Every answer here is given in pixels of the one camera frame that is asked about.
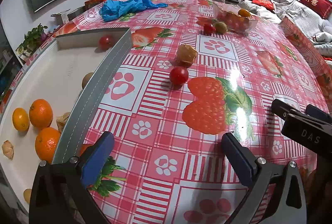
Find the pile of red cherry tomatoes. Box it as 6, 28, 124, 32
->
219, 12, 251, 31

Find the white tray with grey rim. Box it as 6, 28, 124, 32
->
0, 27, 133, 214

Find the dark shelf unit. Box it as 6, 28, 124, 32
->
0, 29, 22, 95

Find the small wrinkled tan fruit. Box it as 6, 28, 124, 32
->
2, 140, 14, 160

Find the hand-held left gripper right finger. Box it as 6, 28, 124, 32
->
221, 132, 307, 224

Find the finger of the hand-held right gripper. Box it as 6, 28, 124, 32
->
272, 99, 301, 119
306, 104, 332, 124

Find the red embroidered pillow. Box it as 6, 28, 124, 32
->
299, 0, 332, 19

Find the brown kiwi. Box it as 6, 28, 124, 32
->
82, 72, 94, 89
215, 21, 228, 34

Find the white open carton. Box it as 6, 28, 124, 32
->
50, 9, 72, 24

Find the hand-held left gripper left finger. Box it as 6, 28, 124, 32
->
28, 131, 115, 224

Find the white duvet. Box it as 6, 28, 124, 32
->
310, 24, 332, 58

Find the grey striped quilt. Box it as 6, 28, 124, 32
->
267, 0, 325, 30

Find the pile of blue disposable gloves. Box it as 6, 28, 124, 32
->
99, 0, 168, 22

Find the green potted plant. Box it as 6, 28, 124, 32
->
16, 24, 48, 57

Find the clear glass bowl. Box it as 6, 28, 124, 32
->
212, 3, 258, 33

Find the red strawberry print tablecloth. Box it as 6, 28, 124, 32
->
0, 0, 332, 224

